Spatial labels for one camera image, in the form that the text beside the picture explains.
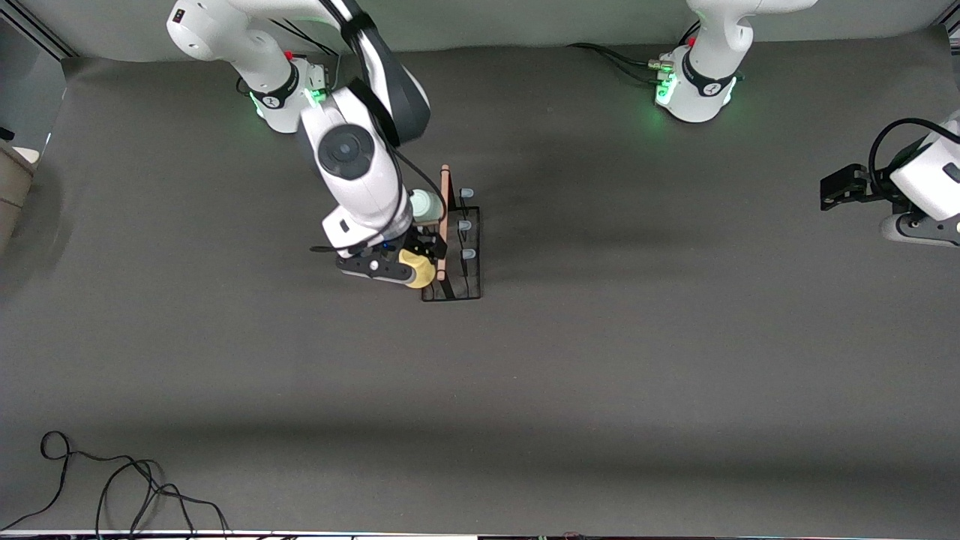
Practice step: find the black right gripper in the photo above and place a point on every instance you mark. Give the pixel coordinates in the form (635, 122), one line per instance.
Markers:
(417, 244)

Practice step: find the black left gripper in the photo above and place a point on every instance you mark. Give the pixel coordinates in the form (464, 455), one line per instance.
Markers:
(872, 187)

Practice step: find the yellow plastic cup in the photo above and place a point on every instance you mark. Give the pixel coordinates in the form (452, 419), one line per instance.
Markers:
(420, 274)

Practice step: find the pale green plastic cup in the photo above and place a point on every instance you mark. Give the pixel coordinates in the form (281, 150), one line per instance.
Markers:
(427, 206)

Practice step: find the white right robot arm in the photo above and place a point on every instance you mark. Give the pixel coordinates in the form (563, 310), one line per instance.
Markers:
(360, 172)

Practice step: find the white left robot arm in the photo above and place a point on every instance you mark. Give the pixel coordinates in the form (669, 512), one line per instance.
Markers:
(705, 82)

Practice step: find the dark grey table mat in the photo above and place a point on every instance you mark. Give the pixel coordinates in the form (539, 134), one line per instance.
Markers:
(600, 375)

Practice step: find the beige box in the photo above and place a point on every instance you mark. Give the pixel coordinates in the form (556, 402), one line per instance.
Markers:
(11, 187)

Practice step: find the black frame rail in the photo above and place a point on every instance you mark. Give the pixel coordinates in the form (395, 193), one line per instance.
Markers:
(52, 41)
(951, 36)

